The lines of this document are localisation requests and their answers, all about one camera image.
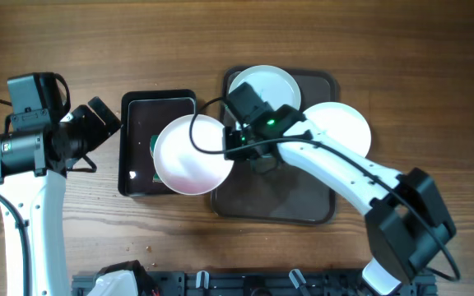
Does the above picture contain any green yellow sponge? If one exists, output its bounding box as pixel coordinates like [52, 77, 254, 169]
[150, 135, 161, 183]

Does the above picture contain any large brown serving tray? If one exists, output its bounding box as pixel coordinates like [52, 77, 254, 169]
[211, 68, 339, 225]

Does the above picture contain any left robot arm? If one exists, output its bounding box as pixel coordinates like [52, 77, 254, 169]
[0, 97, 122, 295]

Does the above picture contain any small black tray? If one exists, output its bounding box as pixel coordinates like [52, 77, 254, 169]
[118, 89, 197, 197]

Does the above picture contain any right black cable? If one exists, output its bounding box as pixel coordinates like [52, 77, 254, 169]
[188, 96, 462, 283]

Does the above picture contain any white plate top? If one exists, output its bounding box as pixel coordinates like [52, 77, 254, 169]
[228, 65, 302, 110]

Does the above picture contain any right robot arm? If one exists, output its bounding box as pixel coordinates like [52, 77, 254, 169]
[224, 102, 461, 295]

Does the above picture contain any white plate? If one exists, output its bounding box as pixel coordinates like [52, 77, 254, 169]
[228, 65, 302, 110]
[154, 114, 234, 196]
[304, 102, 372, 157]

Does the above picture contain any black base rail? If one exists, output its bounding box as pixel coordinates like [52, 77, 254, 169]
[71, 269, 438, 296]

